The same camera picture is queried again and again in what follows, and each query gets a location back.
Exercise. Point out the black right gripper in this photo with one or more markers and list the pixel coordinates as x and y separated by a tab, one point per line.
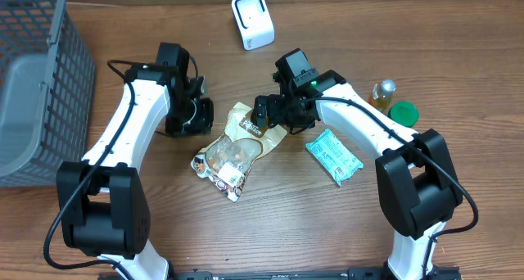
276	103

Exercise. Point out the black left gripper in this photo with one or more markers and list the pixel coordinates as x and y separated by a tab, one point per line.
190	122

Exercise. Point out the brown snack pouch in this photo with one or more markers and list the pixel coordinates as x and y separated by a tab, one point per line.
228	160

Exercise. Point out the teal wet wipes packet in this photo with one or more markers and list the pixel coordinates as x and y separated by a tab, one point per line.
334	157

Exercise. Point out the yellow oil bottle silver cap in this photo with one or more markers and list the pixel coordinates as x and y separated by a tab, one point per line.
381	95

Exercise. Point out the green lid white jar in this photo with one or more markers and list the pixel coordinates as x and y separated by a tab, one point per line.
404	113

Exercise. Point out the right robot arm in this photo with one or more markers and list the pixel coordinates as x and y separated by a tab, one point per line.
415	174

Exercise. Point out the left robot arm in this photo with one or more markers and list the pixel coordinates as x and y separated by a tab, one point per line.
104	217

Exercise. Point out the white barcode scanner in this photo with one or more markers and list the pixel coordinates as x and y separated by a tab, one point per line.
254	23

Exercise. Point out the grey plastic mesh basket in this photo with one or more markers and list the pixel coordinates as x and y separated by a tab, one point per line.
47	84

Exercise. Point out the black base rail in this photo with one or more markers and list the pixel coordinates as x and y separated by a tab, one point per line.
282	276

